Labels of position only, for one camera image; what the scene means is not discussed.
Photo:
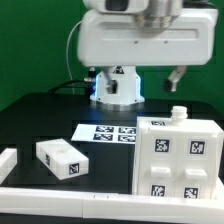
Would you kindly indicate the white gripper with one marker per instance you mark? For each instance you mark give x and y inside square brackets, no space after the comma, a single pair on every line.
[116,40]

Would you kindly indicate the white cabinet body box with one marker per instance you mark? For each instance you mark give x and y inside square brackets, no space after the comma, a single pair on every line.
[179,125]

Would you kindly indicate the white door panel with tags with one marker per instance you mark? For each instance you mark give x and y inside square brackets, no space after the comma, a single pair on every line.
[194,176]

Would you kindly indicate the white cabinet top block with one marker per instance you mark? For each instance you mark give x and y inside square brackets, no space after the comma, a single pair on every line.
[62,159]

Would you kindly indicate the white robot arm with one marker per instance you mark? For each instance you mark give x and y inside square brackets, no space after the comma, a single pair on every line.
[159,14]

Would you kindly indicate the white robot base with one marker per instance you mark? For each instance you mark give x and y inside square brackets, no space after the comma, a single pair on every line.
[128,96]

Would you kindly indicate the white sheet with tags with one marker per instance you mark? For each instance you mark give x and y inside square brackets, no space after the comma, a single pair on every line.
[105,134]

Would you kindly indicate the white obstacle fence left piece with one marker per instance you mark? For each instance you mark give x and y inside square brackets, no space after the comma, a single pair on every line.
[8,160]

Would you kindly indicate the white obstacle fence front bar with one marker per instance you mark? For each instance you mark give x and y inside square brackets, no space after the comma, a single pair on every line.
[111,206]

